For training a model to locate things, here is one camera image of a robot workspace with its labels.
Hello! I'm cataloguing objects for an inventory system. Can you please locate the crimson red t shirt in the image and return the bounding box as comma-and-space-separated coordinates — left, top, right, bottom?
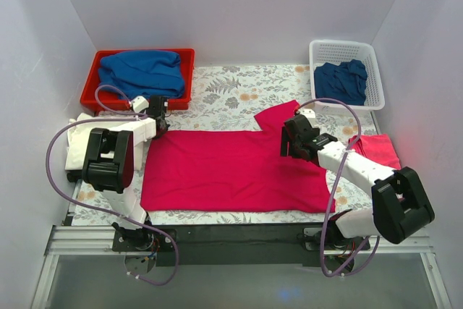
141, 101, 329, 213

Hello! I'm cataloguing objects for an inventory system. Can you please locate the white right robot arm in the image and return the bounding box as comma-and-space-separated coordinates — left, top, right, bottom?
281, 114, 436, 249

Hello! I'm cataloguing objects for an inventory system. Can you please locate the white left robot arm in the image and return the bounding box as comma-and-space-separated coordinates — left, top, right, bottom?
82, 96, 169, 251

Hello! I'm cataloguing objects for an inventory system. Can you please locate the folded royal blue t shirt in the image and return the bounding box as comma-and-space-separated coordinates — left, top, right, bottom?
98, 50, 185, 99

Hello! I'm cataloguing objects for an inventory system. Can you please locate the red plastic tray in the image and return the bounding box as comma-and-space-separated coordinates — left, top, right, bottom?
80, 48, 195, 113

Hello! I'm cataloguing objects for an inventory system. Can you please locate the navy blue t shirt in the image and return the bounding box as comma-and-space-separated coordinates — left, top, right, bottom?
314, 59, 368, 106

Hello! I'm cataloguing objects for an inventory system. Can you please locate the folded pink t shirt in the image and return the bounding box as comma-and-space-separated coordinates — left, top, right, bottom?
352, 134, 402, 169

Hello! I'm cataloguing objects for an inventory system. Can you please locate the folded white t shirt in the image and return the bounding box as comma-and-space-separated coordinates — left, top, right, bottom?
64, 113, 135, 171

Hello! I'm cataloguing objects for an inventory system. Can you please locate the white plastic laundry basket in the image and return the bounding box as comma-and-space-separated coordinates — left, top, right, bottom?
309, 39, 385, 114

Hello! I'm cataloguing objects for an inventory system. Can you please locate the folded black t shirt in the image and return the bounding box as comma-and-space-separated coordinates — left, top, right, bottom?
67, 170, 82, 182

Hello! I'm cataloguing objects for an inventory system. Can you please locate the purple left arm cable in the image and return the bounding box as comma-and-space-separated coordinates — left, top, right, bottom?
45, 84, 180, 287

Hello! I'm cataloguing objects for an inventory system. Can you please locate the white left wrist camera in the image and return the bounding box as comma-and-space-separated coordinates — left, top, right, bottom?
130, 96, 149, 113

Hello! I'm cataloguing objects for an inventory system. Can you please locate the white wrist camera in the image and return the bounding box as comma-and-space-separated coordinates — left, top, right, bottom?
130, 96, 149, 113
294, 108, 316, 122

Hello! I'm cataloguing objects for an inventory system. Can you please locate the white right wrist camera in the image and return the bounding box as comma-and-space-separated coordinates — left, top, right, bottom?
294, 108, 316, 122

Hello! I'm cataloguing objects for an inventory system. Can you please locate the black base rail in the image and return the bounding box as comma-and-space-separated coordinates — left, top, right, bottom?
111, 222, 370, 267

